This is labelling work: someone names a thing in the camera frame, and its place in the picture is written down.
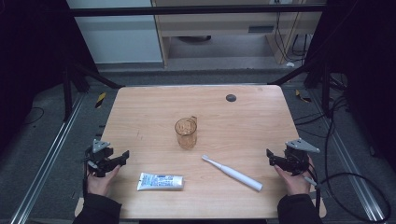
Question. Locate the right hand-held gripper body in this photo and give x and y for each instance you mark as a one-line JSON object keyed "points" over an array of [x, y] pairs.
{"points": [[295, 160]]}

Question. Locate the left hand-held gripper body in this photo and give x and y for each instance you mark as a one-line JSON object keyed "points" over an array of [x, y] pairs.
{"points": [[99, 157]]}

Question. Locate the white electric toothbrush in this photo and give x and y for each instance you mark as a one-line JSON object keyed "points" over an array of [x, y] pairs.
{"points": [[236, 175]]}

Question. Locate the white toothpaste tube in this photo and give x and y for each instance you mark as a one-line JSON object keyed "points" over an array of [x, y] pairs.
{"points": [[160, 182]]}

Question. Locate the transparent amber cup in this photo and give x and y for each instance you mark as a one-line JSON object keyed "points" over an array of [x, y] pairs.
{"points": [[186, 138]]}

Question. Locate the person's right hand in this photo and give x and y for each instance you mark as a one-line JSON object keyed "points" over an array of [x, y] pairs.
{"points": [[297, 184]]}

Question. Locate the person's left hand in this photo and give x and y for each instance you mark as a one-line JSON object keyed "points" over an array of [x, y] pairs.
{"points": [[99, 185]]}

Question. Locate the yellow and black tape strip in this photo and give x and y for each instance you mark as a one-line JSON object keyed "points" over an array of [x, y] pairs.
{"points": [[301, 96], [100, 100]]}

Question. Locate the dark round table grommet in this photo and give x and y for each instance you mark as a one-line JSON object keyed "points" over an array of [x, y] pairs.
{"points": [[231, 98]]}

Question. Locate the small white floor object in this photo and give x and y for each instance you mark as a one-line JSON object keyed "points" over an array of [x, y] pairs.
{"points": [[290, 64]]}

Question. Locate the white cabinet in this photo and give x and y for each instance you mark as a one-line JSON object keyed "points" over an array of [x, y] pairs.
{"points": [[118, 40]]}

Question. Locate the black curtain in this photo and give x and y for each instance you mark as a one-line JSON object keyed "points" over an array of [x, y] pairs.
{"points": [[31, 62], [367, 62]]}

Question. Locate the light wooden desk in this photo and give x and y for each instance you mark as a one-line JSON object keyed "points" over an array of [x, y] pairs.
{"points": [[218, 23]]}

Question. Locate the aluminium floor rail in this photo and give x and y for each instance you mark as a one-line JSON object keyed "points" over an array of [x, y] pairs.
{"points": [[46, 158], [348, 158]]}

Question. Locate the black slanted frame strut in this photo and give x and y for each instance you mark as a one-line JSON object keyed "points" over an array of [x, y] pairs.
{"points": [[299, 72], [93, 74]]}

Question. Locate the black horizontal frame bar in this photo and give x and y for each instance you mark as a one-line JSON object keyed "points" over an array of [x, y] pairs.
{"points": [[186, 10]]}

